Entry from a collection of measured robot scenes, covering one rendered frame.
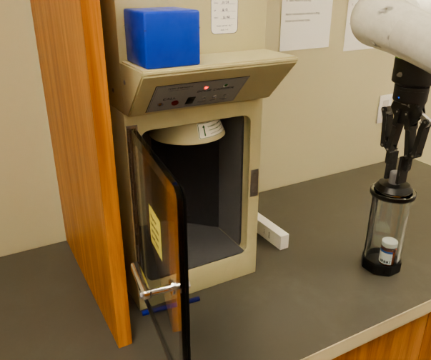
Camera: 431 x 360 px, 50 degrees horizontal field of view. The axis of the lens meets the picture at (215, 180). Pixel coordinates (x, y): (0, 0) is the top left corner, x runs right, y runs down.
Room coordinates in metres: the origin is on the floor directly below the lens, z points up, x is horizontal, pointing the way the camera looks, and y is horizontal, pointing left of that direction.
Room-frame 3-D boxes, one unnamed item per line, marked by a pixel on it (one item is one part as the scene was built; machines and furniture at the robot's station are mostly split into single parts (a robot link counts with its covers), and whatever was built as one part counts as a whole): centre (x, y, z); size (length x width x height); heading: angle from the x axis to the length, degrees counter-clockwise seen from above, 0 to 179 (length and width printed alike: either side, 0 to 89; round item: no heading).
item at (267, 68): (0.88, 0.01, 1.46); 0.32 x 0.12 x 0.10; 119
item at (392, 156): (1.05, -0.43, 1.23); 0.03 x 0.01 x 0.07; 119
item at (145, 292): (0.62, 0.10, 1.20); 0.10 x 0.05 x 0.03; 21
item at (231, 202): (1.04, 0.09, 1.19); 0.26 x 0.24 x 0.35; 119
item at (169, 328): (0.70, 0.10, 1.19); 0.30 x 0.01 x 0.40; 21
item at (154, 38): (0.83, 0.09, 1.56); 0.10 x 0.10 x 0.09; 29
